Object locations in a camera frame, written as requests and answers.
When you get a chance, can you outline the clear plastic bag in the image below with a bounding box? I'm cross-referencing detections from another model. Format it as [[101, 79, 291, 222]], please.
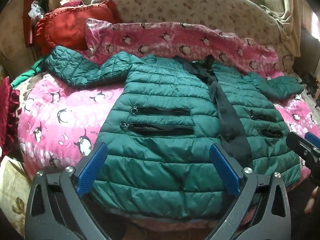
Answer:
[[28, 1, 45, 21]]

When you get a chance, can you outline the dark red satin cloth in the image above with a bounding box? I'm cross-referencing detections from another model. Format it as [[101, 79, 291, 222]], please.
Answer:
[[0, 77, 21, 157]]

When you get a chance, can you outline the red frilled pillow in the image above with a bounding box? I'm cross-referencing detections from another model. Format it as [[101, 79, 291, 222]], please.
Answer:
[[34, 0, 123, 55]]

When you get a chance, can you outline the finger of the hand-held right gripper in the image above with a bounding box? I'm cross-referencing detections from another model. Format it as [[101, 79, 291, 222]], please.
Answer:
[[304, 131, 320, 153], [286, 131, 320, 166]]

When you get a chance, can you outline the person's right hand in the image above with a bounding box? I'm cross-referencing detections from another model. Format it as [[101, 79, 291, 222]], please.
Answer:
[[304, 186, 320, 213]]

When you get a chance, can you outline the pink penguin print blanket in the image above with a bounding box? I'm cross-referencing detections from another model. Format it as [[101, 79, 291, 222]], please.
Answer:
[[17, 18, 320, 228]]

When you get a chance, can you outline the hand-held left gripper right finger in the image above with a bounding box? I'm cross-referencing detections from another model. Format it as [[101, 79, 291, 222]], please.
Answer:
[[209, 143, 292, 240]]

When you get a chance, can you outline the dark red hanging cloth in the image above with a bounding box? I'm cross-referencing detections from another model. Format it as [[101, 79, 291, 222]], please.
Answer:
[[22, 0, 47, 48]]

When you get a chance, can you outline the black cable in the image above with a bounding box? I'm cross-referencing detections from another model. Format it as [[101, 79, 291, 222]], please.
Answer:
[[282, 53, 301, 75]]

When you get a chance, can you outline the green puffer jacket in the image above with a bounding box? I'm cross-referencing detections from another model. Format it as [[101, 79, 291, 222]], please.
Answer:
[[41, 46, 305, 218]]

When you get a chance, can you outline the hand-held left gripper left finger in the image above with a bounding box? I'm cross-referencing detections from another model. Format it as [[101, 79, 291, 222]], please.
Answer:
[[25, 142, 125, 240]]

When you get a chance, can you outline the bright green cloth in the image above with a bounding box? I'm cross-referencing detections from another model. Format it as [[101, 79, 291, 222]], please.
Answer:
[[11, 57, 50, 88]]

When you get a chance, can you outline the beige crumpled cloth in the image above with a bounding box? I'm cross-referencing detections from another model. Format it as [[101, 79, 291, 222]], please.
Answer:
[[257, 0, 303, 57]]

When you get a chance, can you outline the cream floral pillow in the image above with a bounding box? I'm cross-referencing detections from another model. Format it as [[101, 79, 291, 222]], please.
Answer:
[[0, 155, 34, 232]]

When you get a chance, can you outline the floral padded bed headboard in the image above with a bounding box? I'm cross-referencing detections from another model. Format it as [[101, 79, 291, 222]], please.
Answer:
[[79, 0, 288, 49]]

